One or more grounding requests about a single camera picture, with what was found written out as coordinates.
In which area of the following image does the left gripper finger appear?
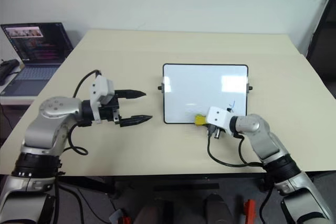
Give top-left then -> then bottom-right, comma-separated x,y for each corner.
119,114 -> 154,129
115,89 -> 147,101

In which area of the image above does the yellow whiteboard eraser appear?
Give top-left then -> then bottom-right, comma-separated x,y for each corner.
194,113 -> 210,126

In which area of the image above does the dark cabinet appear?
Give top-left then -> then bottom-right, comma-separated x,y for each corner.
305,0 -> 336,99

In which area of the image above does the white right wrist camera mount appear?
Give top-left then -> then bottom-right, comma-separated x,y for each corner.
205,106 -> 236,133

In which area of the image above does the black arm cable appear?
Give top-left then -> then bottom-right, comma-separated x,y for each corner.
206,129 -> 264,168
62,69 -> 102,156

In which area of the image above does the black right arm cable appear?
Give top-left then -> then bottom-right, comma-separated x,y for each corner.
206,129 -> 264,168

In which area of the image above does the black bag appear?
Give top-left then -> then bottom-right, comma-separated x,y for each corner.
0,57 -> 20,86

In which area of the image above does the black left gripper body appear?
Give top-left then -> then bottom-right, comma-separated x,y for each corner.
98,93 -> 123,127

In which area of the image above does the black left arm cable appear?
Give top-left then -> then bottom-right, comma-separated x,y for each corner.
62,69 -> 102,156

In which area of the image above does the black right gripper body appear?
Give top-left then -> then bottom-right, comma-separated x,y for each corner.
205,123 -> 225,140

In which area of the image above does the red clamp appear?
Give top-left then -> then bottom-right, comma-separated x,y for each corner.
243,199 -> 257,224
120,210 -> 132,224

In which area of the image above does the open laptop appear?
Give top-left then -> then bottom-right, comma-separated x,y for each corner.
0,22 -> 75,98

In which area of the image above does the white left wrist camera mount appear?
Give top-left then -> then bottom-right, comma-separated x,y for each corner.
89,76 -> 117,124

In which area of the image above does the dark rounded shape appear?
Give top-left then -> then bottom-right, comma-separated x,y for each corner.
204,193 -> 232,224

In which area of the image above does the black table frame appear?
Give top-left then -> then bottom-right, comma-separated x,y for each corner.
56,173 -> 267,198

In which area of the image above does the black-framed whiteboard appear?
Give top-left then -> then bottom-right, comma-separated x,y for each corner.
157,63 -> 254,125

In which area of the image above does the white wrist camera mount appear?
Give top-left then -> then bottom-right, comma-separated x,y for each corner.
205,106 -> 236,133
89,76 -> 117,124

